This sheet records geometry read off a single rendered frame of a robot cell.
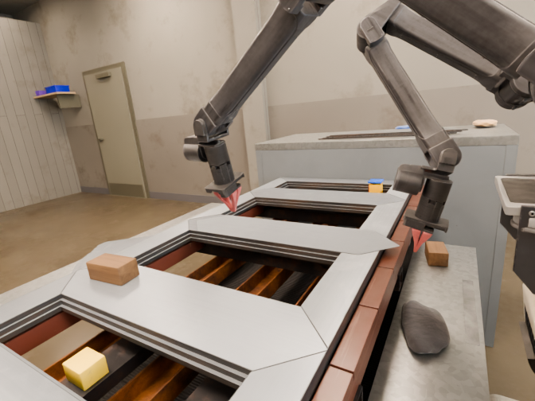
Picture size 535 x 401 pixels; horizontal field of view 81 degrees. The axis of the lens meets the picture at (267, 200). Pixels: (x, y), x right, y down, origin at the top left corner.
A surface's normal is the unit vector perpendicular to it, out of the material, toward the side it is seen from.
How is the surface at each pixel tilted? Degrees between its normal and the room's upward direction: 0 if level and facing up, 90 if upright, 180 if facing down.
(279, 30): 101
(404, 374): 0
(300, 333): 0
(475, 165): 90
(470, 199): 90
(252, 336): 0
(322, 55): 90
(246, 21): 90
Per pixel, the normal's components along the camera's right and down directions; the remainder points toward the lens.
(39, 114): 0.85, 0.07
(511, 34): -0.64, 0.24
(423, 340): -0.07, -0.93
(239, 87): -0.54, 0.43
